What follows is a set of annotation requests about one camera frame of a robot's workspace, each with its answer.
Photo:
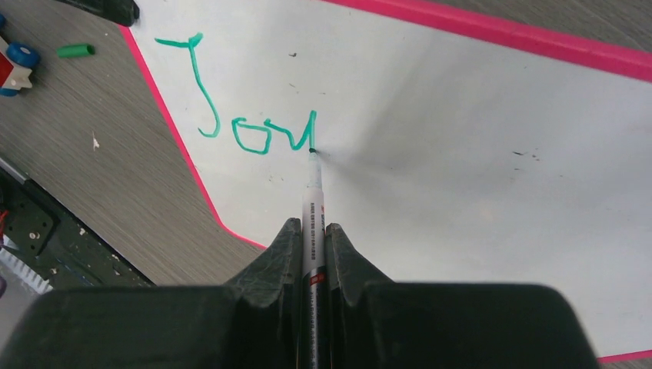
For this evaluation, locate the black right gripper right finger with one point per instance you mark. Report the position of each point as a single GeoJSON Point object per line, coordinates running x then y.
{"type": "Point", "coordinates": [380, 323]}

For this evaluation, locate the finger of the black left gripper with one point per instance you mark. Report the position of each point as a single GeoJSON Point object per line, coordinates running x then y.
{"type": "Point", "coordinates": [120, 12]}

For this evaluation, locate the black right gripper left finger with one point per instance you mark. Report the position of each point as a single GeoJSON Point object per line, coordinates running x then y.
{"type": "Point", "coordinates": [247, 322]}

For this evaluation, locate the green whiteboard marker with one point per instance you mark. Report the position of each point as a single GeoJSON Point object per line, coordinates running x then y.
{"type": "Point", "coordinates": [314, 343]}

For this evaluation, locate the green marker cap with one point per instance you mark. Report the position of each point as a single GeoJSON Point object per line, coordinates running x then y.
{"type": "Point", "coordinates": [75, 51]}

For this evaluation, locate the pink framed whiteboard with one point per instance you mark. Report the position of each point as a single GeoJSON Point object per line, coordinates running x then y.
{"type": "Point", "coordinates": [455, 146]}

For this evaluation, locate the blue red toy car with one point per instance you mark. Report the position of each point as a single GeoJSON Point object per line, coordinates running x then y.
{"type": "Point", "coordinates": [18, 61]}

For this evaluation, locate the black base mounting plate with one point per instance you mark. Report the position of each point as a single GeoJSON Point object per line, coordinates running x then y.
{"type": "Point", "coordinates": [48, 247]}

